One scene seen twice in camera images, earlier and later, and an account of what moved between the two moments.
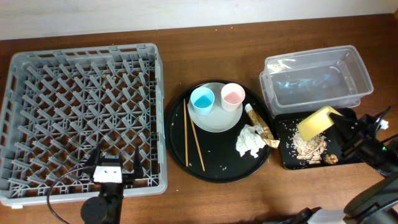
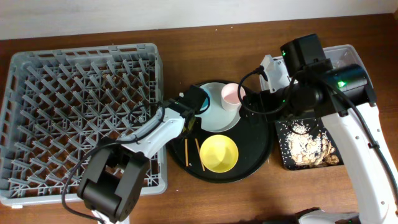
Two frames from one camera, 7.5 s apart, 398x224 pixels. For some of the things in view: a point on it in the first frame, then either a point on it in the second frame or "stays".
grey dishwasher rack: [58, 106] stays
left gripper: [129, 180] → [189, 116]
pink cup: [232, 96] stays
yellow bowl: [317, 122] → [219, 153]
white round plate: [219, 120] stays
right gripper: [354, 137] → [252, 101]
